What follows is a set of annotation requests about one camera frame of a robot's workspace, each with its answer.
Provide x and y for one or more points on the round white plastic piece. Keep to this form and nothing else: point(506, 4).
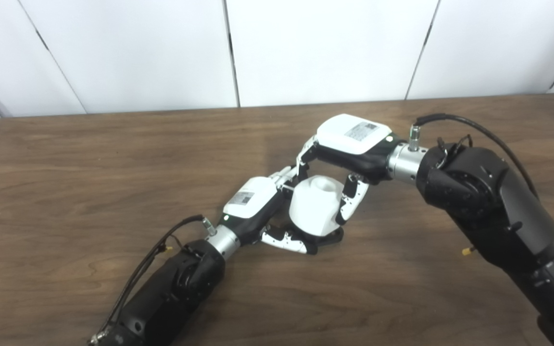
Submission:
point(313, 209)

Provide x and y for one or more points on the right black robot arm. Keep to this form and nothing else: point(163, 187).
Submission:
point(498, 211)

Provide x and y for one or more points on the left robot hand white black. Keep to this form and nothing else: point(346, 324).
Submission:
point(250, 199)

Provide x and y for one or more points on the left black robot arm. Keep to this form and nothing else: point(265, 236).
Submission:
point(171, 298)

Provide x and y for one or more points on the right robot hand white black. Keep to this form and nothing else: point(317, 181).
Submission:
point(349, 137)

